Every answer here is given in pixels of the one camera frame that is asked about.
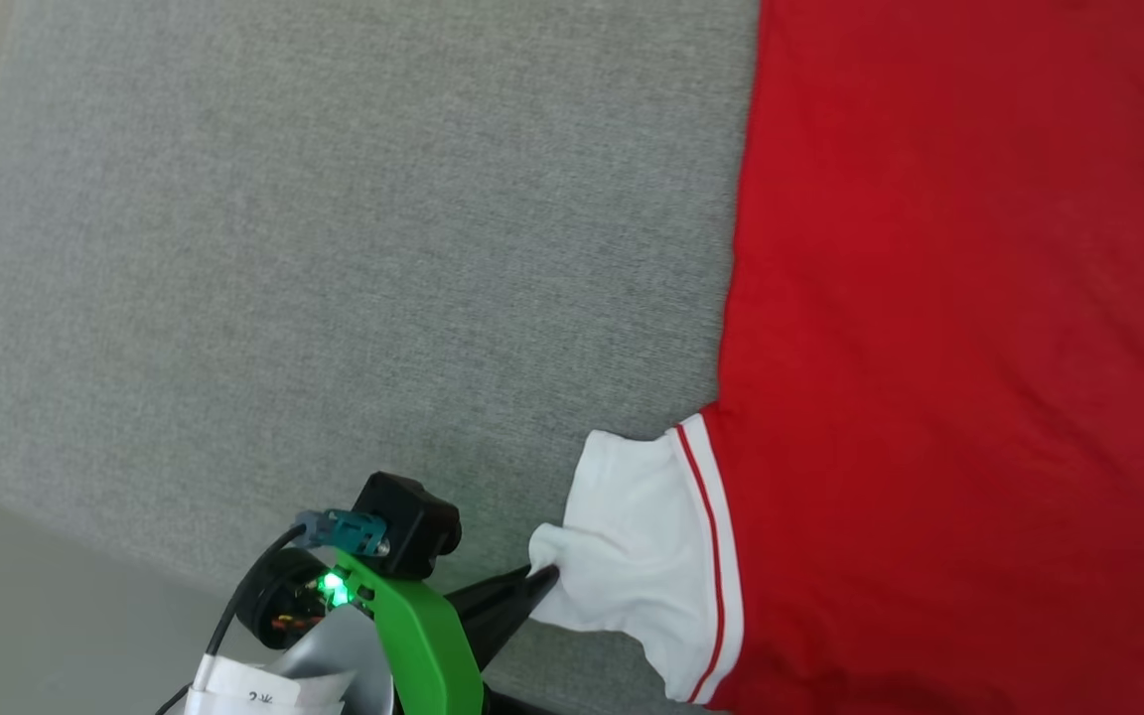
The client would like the teal cable connector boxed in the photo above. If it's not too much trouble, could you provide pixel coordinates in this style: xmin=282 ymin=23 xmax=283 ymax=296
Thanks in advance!
xmin=292 ymin=508 xmax=389 ymax=557

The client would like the red and white shirt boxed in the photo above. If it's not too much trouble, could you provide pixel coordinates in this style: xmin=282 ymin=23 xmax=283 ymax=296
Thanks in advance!
xmin=529 ymin=0 xmax=1144 ymax=715

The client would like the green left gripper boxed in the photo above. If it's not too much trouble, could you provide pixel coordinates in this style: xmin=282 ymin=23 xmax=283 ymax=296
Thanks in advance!
xmin=234 ymin=544 xmax=562 ymax=715

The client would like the grey fabric sofa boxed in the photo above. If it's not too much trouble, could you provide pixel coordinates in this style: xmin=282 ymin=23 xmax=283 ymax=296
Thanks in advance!
xmin=0 ymin=0 xmax=762 ymax=715

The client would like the white paper label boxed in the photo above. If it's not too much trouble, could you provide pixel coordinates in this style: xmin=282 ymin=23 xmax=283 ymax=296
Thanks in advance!
xmin=185 ymin=653 xmax=359 ymax=715

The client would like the thin black cable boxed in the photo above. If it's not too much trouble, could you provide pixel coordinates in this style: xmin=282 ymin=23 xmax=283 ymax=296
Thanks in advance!
xmin=155 ymin=524 xmax=310 ymax=715

